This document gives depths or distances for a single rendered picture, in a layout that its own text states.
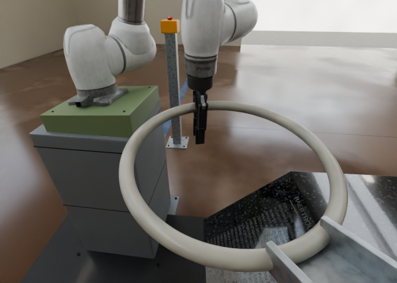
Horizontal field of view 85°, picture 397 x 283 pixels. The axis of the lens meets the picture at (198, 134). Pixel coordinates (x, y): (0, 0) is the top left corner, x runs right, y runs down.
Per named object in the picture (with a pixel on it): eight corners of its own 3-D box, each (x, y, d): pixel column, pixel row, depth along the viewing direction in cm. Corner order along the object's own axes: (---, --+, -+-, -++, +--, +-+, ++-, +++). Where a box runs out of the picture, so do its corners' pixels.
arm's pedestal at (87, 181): (73, 259, 121) (3, 139, 77) (113, 191, 162) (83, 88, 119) (160, 271, 115) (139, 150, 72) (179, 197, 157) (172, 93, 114)
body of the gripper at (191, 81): (185, 68, 65) (185, 96, 70) (189, 80, 58) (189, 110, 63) (210, 67, 66) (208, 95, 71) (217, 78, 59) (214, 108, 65)
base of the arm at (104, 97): (59, 109, 83) (53, 95, 80) (94, 90, 102) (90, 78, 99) (101, 110, 79) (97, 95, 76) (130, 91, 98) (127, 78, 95)
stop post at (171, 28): (189, 137, 223) (185, 18, 164) (186, 149, 206) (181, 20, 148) (169, 136, 225) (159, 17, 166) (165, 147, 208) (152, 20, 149)
